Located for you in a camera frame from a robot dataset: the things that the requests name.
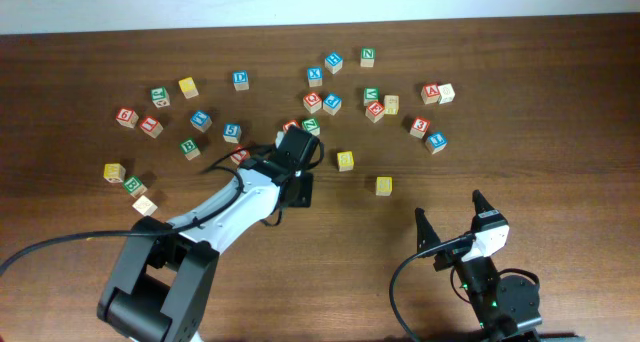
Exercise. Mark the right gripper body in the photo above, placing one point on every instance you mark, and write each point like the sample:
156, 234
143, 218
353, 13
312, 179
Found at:
452, 257

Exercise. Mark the green N block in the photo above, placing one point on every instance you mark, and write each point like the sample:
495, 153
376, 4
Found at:
368, 56

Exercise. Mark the green b block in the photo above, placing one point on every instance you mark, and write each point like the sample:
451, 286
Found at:
134, 187
190, 149

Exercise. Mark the blue X block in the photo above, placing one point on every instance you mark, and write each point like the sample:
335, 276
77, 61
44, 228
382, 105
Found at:
315, 76

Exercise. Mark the green V block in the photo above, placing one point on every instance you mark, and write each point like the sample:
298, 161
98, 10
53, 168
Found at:
370, 94

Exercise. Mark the yellow S block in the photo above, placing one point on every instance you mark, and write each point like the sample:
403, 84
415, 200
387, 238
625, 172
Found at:
384, 186
345, 161

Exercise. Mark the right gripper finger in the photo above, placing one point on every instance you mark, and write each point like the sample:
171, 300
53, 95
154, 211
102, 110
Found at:
427, 239
481, 205

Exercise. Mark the plain wooden block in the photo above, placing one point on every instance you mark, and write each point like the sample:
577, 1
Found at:
144, 206

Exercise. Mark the red A block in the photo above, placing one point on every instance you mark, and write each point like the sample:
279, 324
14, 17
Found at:
430, 94

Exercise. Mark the green Z block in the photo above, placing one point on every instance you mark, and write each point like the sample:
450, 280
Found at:
311, 126

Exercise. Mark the red 6 block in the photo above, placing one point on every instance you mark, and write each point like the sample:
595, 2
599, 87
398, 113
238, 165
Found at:
127, 117

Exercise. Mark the yellow W block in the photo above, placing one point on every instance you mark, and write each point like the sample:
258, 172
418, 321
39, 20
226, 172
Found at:
114, 173

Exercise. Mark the white picture block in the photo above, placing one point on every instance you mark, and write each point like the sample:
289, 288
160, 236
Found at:
447, 93

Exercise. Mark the blue L block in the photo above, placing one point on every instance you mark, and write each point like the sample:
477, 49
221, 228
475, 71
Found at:
436, 142

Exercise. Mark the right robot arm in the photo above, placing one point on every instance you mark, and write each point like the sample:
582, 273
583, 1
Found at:
506, 303

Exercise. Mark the blue T block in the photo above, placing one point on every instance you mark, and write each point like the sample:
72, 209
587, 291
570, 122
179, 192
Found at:
201, 121

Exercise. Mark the blue P block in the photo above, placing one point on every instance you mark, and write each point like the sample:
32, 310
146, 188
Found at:
332, 103

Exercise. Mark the red Y block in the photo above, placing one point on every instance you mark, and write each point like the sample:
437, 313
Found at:
239, 155

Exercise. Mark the yellow 8 side block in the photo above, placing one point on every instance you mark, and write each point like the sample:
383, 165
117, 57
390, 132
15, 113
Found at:
391, 104

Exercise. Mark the red I block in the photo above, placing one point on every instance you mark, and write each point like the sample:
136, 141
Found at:
151, 126

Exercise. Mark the red U block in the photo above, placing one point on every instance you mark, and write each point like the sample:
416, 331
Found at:
289, 124

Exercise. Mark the blue D block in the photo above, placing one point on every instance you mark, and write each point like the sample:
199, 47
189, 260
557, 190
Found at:
240, 80

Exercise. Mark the leaf picture block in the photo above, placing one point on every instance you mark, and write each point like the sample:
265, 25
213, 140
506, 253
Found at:
279, 137

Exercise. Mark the plain yellow top block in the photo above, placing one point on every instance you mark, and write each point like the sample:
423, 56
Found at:
188, 87

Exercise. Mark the blue H block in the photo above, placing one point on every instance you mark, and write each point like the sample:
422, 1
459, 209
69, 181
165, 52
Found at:
334, 62

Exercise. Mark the blue 5 block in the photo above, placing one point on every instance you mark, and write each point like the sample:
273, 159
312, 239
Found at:
232, 133

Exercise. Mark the green B block lower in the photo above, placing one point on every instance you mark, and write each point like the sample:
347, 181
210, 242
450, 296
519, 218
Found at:
134, 187

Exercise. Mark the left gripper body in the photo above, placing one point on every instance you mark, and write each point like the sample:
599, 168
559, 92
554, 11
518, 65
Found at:
304, 190

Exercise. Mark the red 3 block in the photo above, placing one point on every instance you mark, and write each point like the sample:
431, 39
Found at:
419, 127

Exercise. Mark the green J block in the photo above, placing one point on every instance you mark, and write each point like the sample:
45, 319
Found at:
160, 97

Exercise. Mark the red E block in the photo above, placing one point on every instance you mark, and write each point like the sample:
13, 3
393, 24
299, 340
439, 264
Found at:
375, 111

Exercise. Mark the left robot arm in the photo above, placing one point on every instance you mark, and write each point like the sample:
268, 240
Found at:
160, 284

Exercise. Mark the red Q block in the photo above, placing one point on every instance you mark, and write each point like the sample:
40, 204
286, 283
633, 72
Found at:
312, 102

